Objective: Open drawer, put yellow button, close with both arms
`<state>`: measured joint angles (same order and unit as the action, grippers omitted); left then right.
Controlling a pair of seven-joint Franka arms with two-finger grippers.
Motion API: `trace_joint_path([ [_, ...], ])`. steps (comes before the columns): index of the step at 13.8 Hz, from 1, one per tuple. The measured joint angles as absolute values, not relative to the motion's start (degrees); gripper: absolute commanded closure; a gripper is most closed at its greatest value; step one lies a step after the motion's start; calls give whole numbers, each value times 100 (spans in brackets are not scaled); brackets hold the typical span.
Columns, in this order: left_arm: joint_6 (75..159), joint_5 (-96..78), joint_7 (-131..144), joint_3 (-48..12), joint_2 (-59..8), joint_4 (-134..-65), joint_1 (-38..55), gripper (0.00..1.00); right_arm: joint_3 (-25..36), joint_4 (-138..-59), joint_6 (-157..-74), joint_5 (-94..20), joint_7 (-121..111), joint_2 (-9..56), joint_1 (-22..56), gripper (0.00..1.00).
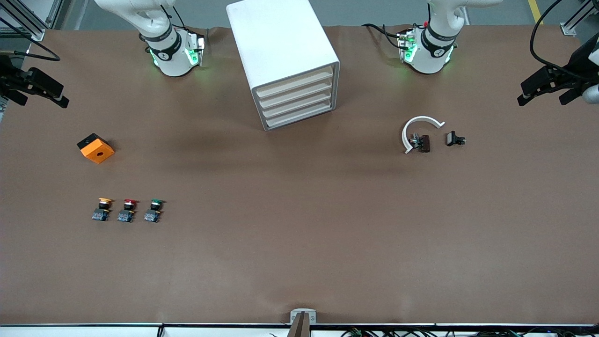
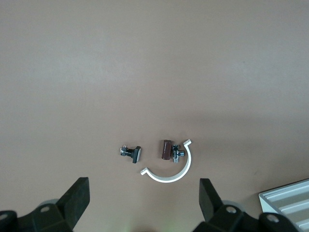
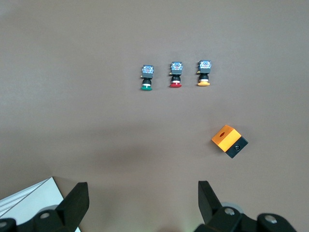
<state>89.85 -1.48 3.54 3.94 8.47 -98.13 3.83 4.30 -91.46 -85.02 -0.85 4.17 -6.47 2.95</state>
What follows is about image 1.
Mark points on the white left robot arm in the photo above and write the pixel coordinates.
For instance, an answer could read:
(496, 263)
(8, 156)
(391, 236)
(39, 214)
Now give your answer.
(428, 61)

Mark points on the brown table cover sheet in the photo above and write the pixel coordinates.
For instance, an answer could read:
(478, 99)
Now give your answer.
(299, 234)

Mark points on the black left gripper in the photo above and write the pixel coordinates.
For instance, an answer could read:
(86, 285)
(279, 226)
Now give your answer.
(573, 70)

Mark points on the small black plastic part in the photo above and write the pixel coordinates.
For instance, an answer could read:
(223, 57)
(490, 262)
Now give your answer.
(452, 138)

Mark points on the yellow push button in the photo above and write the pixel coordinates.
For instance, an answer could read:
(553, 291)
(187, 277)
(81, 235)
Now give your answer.
(102, 210)

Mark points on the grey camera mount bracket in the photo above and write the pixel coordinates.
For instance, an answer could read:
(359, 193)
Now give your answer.
(303, 323)

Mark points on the red push button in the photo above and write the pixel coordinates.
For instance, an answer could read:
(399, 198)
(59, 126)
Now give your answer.
(127, 211)

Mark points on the orange black button box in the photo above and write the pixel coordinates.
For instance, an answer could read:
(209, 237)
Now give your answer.
(98, 152)

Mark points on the green push button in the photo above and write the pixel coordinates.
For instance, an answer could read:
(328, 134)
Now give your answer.
(153, 211)

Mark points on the aluminium frame profile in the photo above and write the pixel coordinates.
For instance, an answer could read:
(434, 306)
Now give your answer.
(23, 21)
(578, 18)

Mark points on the brown black small component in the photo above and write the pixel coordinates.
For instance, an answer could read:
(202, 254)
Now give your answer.
(425, 143)

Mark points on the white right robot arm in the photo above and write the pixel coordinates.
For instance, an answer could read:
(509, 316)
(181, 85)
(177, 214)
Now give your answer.
(173, 61)

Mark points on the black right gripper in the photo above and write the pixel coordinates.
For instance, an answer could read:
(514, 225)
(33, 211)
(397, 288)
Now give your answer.
(9, 76)

